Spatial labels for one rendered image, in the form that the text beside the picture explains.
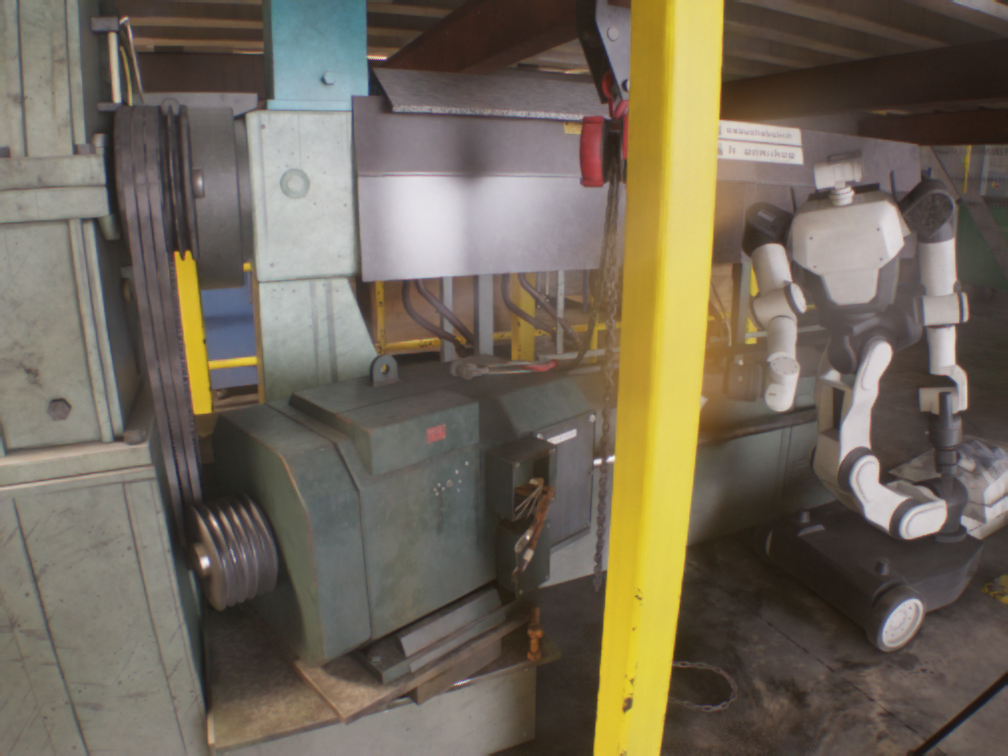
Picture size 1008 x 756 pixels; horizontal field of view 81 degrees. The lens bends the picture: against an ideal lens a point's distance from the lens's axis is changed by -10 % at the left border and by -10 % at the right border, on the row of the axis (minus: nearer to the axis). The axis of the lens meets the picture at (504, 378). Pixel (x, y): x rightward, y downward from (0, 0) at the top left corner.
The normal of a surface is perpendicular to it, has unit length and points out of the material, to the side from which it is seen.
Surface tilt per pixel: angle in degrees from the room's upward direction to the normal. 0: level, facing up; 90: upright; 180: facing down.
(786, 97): 90
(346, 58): 90
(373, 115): 78
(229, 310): 90
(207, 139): 66
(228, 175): 84
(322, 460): 45
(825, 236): 102
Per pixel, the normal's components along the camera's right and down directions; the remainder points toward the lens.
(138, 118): 0.26, -0.58
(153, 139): 0.36, -0.26
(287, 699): 0.00, -0.96
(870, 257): -0.45, 0.44
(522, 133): 0.40, 0.04
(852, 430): 0.31, 0.26
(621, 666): -0.91, 0.11
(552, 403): 0.49, -0.54
